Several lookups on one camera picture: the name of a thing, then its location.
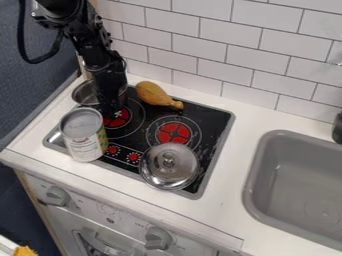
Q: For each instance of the toy sink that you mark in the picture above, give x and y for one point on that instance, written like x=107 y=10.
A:
x=298 y=190

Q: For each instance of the silver pot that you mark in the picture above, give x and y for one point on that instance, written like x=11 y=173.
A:
x=84 y=95

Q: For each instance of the yellow toy chicken drumstick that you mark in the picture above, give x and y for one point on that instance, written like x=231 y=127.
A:
x=153 y=95

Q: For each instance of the silver can with label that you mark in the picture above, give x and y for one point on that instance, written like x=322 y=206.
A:
x=84 y=136

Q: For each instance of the yellow toy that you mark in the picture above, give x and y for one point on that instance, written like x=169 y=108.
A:
x=24 y=251

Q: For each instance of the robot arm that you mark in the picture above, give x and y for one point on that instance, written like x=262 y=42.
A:
x=75 y=23

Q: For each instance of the silver lid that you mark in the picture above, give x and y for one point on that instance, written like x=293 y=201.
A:
x=169 y=165

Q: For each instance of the toy stove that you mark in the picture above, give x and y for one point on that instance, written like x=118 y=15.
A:
x=202 y=128

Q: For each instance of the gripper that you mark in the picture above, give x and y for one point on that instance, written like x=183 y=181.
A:
x=109 y=78

